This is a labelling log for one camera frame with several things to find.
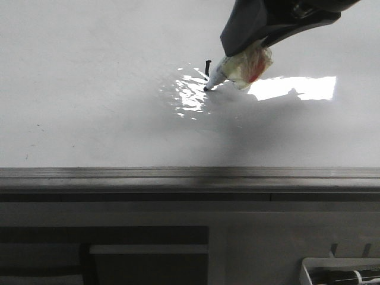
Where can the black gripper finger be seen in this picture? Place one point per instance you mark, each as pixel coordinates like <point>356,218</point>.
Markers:
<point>248,22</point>
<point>287,18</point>

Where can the white taped whiteboard marker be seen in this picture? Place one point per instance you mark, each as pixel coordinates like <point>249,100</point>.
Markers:
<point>241,69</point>

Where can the white tray with markers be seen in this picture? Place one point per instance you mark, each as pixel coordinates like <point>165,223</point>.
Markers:
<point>339,271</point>

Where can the white whiteboard with aluminium frame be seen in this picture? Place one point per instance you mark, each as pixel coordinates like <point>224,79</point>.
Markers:
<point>104,100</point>

